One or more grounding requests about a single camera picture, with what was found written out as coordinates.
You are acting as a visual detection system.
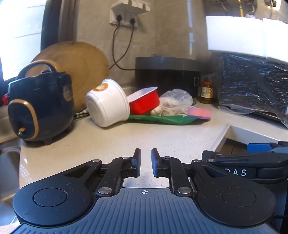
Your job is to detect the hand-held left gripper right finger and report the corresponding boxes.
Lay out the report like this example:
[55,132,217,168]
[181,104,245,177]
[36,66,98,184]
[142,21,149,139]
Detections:
[151,148,225,198]

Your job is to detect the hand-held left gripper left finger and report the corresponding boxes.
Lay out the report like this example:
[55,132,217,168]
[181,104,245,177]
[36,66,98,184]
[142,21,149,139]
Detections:
[64,148,142,199]

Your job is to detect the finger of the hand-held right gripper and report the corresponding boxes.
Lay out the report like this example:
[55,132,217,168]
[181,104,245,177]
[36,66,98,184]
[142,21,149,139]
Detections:
[202,150,226,162]

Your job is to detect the white plastic bowl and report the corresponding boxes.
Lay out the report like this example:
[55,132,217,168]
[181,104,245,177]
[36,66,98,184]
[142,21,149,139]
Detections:
[85,79,131,128]

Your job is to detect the pink and purple sponge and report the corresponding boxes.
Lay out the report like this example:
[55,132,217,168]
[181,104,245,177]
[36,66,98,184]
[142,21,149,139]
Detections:
[187,107,212,120]

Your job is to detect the green plastic bag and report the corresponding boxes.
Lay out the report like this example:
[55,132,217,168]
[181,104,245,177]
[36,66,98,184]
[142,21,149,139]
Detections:
[128,114,211,126]

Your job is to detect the red plastic bowl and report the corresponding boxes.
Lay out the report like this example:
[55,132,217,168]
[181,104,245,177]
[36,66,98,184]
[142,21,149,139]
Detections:
[126,87,161,115]

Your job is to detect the glass sauce jar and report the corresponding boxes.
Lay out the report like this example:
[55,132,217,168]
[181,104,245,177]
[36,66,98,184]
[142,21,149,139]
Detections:
[200,80,214,104]

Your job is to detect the clear plastic bag of garlic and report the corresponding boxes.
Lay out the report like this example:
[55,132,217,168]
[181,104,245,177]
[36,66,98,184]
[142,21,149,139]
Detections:
[150,89,194,117]

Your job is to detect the checked cloth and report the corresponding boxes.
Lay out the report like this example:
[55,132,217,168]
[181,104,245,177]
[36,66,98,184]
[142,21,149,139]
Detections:
[74,108,90,120]

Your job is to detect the black foil wrapped box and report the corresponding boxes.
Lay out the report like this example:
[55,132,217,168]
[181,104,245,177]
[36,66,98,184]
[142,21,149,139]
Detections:
[218,53,288,129]

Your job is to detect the dark grey round appliance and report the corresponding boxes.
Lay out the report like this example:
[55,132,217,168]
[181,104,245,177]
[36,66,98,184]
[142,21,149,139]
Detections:
[135,54,201,105]

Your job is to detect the round wooden cutting board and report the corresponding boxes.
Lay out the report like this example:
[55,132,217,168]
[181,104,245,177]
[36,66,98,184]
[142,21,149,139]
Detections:
[30,42,110,113]

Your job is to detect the dark blue rice cooker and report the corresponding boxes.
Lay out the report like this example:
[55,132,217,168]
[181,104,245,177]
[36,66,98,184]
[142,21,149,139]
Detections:
[7,60,76,145]

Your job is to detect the white foam blocks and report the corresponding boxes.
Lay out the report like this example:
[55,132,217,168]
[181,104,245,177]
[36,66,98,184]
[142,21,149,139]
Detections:
[205,16,288,62]

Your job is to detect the steel sink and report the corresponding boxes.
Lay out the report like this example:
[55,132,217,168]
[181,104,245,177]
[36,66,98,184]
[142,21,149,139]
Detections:
[0,139,23,225]

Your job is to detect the window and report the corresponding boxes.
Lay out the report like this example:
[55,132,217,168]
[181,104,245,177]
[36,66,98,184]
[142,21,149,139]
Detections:
[0,0,46,82]

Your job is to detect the black power cable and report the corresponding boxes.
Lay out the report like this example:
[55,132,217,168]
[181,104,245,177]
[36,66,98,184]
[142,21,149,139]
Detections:
[109,18,137,69]
[112,14,136,71]

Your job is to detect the white wall socket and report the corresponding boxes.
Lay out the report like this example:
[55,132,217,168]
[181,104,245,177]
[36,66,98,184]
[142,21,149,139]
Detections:
[110,6,139,28]

